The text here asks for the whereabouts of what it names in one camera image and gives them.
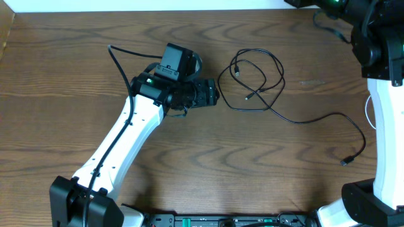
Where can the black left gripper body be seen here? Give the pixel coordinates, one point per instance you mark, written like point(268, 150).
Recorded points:
point(197, 92)

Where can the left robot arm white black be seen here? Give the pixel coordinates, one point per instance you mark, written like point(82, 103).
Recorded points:
point(89, 197)

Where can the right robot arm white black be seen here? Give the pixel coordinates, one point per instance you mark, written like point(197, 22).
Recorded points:
point(377, 43)

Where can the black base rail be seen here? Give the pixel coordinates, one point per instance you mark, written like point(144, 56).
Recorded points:
point(282, 219)

